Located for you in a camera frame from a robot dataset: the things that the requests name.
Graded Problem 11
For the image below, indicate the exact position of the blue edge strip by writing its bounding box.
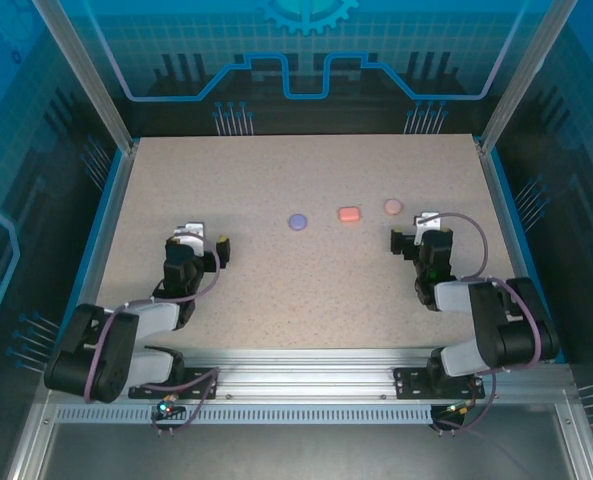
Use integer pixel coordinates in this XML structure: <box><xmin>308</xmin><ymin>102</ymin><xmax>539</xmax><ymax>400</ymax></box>
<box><xmin>53</xmin><ymin>149</ymin><xmax>127</xmax><ymax>351</ymax></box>
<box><xmin>488</xmin><ymin>149</ymin><xmax>568</xmax><ymax>364</ymax></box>

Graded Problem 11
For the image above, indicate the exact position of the aluminium front beam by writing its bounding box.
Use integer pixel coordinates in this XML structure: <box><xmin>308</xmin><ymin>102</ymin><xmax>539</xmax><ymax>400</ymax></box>
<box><xmin>40</xmin><ymin>348</ymin><xmax>575</xmax><ymax>404</ymax></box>

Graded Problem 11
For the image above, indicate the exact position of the small LED circuit board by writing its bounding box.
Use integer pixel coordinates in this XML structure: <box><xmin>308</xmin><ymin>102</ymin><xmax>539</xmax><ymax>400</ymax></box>
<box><xmin>433</xmin><ymin>401</ymin><xmax>470</xmax><ymax>420</ymax></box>
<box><xmin>156</xmin><ymin>394</ymin><xmax>185</xmax><ymax>419</ymax></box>

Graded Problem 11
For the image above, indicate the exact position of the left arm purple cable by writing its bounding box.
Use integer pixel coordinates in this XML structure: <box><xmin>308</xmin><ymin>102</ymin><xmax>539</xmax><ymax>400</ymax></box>
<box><xmin>83</xmin><ymin>230</ymin><xmax>222</xmax><ymax>436</ymax></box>

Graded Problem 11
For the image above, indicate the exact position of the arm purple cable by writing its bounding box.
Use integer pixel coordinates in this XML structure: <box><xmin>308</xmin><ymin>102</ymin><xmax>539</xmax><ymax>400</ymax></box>
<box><xmin>418</xmin><ymin>212</ymin><xmax>547</xmax><ymax>435</ymax></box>
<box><xmin>83</xmin><ymin>230</ymin><xmax>222</xmax><ymax>436</ymax></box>

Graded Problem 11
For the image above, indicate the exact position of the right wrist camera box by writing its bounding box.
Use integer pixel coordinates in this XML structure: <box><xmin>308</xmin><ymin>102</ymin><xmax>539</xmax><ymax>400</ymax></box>
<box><xmin>412</xmin><ymin>211</ymin><xmax>442</xmax><ymax>246</ymax></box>

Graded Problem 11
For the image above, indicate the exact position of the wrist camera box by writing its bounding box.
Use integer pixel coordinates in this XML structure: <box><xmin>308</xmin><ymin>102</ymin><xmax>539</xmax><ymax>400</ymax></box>
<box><xmin>172</xmin><ymin>221</ymin><xmax>208</xmax><ymax>251</ymax></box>
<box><xmin>412</xmin><ymin>211</ymin><xmax>442</xmax><ymax>246</ymax></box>

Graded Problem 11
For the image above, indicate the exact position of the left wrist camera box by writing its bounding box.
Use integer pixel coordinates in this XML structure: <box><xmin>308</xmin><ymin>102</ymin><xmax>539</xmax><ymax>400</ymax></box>
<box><xmin>172</xmin><ymin>221</ymin><xmax>208</xmax><ymax>251</ymax></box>

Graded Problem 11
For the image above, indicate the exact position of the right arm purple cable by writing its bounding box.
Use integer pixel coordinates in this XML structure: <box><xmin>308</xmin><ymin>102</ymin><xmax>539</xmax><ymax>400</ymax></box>
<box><xmin>418</xmin><ymin>212</ymin><xmax>547</xmax><ymax>435</ymax></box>

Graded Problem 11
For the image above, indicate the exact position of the aluminium side rail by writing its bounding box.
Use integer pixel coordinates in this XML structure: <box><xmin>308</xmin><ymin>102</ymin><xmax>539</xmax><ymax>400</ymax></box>
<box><xmin>477</xmin><ymin>142</ymin><xmax>550</xmax><ymax>364</ymax></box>
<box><xmin>63</xmin><ymin>142</ymin><xmax>141</xmax><ymax>351</ymax></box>

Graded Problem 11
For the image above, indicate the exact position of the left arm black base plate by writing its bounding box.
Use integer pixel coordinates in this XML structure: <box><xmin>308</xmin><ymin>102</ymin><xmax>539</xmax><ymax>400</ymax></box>
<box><xmin>128</xmin><ymin>367</ymin><xmax>221</xmax><ymax>400</ymax></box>

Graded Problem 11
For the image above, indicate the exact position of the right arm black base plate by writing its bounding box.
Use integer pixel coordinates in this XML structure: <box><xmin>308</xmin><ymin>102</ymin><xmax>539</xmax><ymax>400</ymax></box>
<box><xmin>393</xmin><ymin>367</ymin><xmax>486</xmax><ymax>400</ymax></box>

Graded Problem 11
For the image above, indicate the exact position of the slotted grey cable duct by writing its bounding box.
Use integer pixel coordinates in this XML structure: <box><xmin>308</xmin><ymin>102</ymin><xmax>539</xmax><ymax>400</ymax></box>
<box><xmin>55</xmin><ymin>405</ymin><xmax>435</xmax><ymax>425</ymax></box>

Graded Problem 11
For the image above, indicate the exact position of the aluminium frame post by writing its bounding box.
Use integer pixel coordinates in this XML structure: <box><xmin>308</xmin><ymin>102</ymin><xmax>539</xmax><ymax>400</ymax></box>
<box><xmin>478</xmin><ymin>0</ymin><xmax>580</xmax><ymax>154</ymax></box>
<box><xmin>32</xmin><ymin>0</ymin><xmax>141</xmax><ymax>154</ymax></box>

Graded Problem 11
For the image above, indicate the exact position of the aluminium lower frame bar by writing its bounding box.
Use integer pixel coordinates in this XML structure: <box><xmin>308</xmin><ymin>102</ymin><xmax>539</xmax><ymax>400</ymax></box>
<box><xmin>553</xmin><ymin>394</ymin><xmax>593</xmax><ymax>480</ymax></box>
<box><xmin>3</xmin><ymin>389</ymin><xmax>60</xmax><ymax>480</ymax></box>

